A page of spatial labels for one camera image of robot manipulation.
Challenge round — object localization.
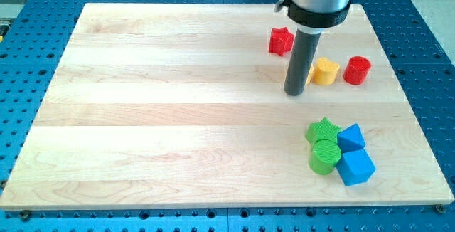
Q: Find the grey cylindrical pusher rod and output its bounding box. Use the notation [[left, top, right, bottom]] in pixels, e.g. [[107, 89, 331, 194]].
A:
[[284, 30, 321, 96]]

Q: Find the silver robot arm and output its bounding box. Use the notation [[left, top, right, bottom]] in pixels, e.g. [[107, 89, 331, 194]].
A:
[[274, 0, 352, 96]]

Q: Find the red star block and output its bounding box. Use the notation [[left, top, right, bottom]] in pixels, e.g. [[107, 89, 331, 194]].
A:
[[268, 27, 295, 56]]

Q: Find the yellow hexagon block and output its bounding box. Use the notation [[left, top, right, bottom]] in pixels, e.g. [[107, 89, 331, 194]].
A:
[[306, 64, 314, 85]]

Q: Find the green star block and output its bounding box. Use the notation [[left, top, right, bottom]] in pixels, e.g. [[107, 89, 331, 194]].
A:
[[305, 117, 341, 146]]

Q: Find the yellow heart block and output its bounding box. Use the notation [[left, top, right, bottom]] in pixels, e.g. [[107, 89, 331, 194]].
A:
[[313, 57, 340, 85]]

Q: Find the red cylinder block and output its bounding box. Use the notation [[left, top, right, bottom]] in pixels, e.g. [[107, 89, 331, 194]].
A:
[[343, 56, 372, 85]]

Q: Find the blue triangular block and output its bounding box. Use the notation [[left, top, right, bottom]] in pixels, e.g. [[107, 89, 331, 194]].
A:
[[337, 123, 365, 153]]

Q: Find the green cylinder block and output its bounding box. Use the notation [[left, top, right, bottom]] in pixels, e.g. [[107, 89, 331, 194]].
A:
[[309, 139, 342, 175]]

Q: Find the blue cube block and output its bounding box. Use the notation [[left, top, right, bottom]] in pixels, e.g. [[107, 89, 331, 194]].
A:
[[336, 149, 376, 186]]

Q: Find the wooden board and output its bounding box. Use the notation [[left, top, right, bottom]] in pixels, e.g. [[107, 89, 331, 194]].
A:
[[1, 3, 454, 210]]

